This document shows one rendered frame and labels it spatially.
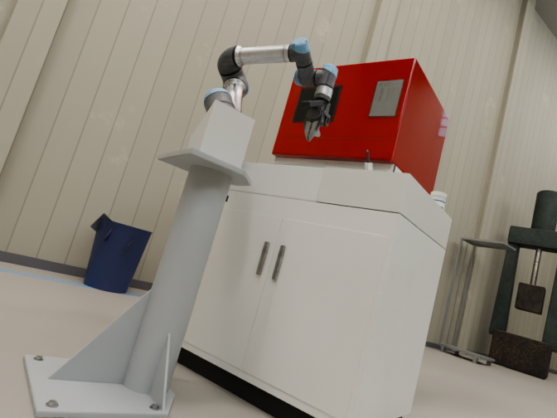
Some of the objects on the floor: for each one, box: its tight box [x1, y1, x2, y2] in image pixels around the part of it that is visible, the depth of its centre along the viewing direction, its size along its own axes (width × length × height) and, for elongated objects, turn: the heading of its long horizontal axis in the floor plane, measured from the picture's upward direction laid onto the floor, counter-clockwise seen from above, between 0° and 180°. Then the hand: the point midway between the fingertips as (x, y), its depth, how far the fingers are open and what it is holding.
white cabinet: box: [177, 191, 445, 418], centre depth 188 cm, size 64×96×82 cm, turn 114°
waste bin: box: [84, 213, 153, 294], centre depth 340 cm, size 50×46×59 cm
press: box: [488, 190, 557, 380], centre depth 726 cm, size 84×108×322 cm
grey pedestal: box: [23, 148, 252, 418], centre depth 141 cm, size 51×44×82 cm
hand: (307, 138), depth 178 cm, fingers closed
